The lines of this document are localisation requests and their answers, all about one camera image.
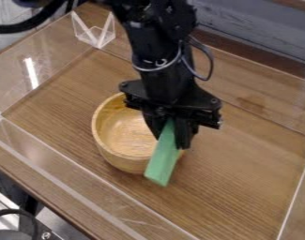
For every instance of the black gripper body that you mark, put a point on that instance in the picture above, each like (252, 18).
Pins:
(166, 88)

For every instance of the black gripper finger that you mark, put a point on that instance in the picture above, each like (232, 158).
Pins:
(156, 120)
(185, 129)

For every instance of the green rectangular block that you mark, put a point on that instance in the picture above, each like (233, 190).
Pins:
(164, 158)

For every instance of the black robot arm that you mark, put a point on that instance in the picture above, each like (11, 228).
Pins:
(158, 26)

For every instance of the brown wooden bowl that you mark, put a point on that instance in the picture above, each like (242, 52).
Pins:
(122, 137)

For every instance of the clear acrylic corner bracket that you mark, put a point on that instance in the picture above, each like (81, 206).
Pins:
(97, 36)

